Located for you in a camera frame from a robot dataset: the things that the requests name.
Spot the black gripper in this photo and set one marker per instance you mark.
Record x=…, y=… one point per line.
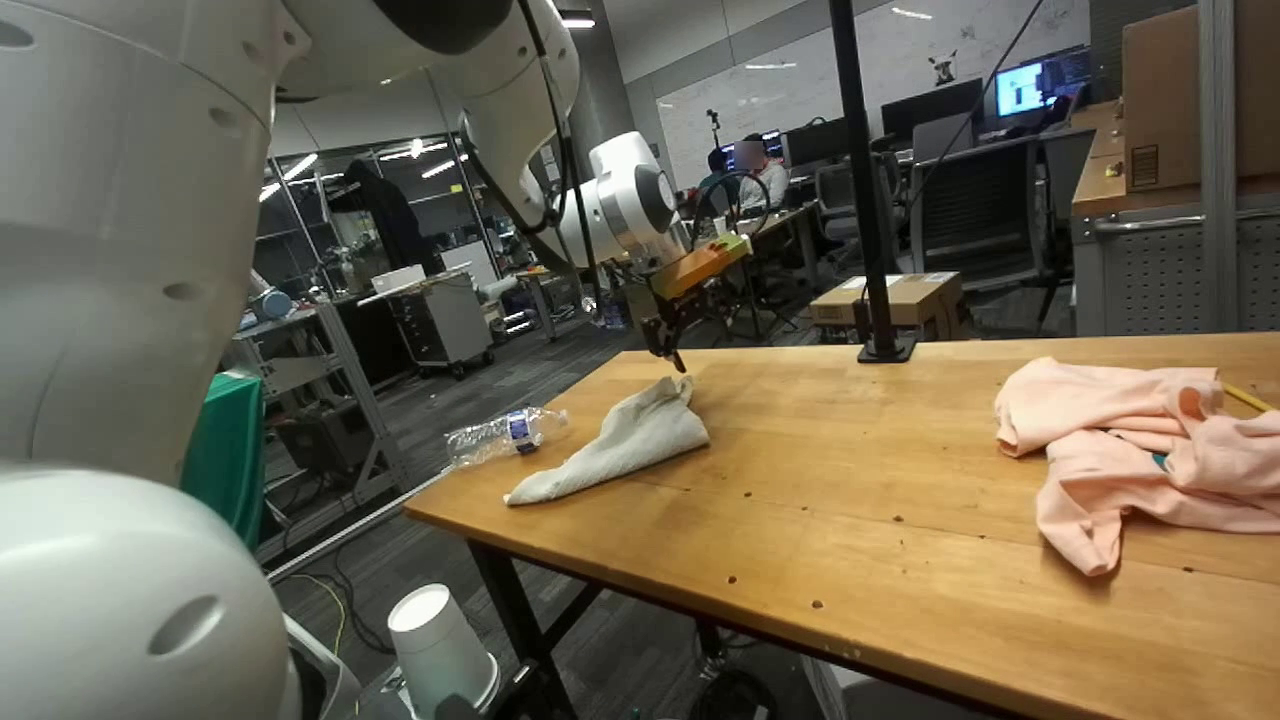
x=658, y=310

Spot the black pole stand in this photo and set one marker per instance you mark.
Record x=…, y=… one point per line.
x=870, y=172

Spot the seated person white shirt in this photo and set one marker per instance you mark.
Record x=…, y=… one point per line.
x=765, y=167

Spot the black table frame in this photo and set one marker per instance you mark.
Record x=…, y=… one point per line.
x=526, y=626

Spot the lit computer monitor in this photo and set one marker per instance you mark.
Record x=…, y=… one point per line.
x=1033, y=90

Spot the dark monitor screen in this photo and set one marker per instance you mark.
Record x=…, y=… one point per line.
x=980, y=203

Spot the silver metal post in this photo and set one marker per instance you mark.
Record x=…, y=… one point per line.
x=1217, y=161

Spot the pink crumpled shirt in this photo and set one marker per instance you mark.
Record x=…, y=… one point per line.
x=1144, y=452

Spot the clear plastic water bottle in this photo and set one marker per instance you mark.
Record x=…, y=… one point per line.
x=501, y=434

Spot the grey rolling cabinet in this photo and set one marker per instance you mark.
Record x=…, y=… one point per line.
x=446, y=323

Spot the white terry towel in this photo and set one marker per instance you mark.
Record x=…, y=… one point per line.
x=625, y=440

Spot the white paper cup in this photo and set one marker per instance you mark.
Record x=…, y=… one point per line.
x=437, y=644

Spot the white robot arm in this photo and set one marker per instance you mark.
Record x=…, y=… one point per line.
x=104, y=203

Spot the large cardboard box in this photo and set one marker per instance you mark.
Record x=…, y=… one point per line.
x=1172, y=92

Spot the yellow pencil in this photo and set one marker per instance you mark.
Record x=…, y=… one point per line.
x=1244, y=399

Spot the green chair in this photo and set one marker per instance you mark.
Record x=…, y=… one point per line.
x=227, y=447

